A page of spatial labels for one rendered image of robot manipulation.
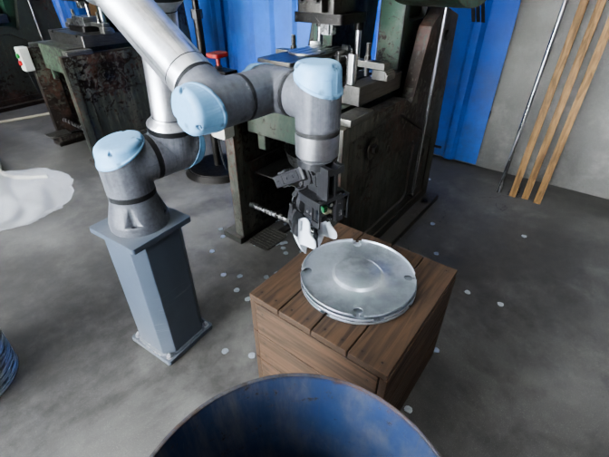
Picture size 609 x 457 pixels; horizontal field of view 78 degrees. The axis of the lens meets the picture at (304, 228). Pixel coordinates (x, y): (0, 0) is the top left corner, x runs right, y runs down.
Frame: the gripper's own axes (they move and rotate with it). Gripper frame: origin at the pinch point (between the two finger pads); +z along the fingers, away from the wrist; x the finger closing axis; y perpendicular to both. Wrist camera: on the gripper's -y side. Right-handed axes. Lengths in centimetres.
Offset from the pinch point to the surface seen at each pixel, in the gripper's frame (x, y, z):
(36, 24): 1, -384, -9
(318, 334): -3.3, 7.6, 18.8
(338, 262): 14.7, -6.2, 16.6
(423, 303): 22.5, 15.7, 18.8
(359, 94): 48, -36, -15
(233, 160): 22, -76, 15
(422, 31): 88, -45, -29
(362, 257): 21.2, -4.0, 16.9
